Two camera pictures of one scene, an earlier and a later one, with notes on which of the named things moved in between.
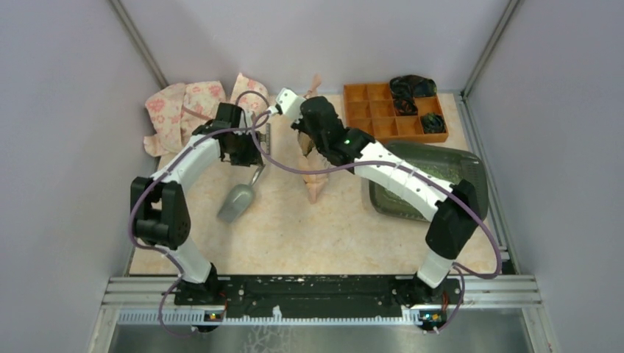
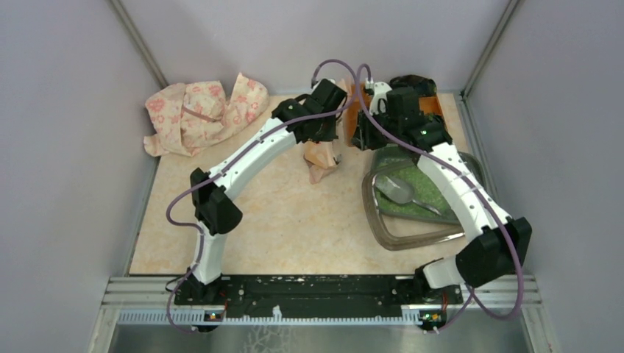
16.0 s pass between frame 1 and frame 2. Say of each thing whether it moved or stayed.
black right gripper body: moved
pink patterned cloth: stayed
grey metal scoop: moved
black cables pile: stayed
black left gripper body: moved
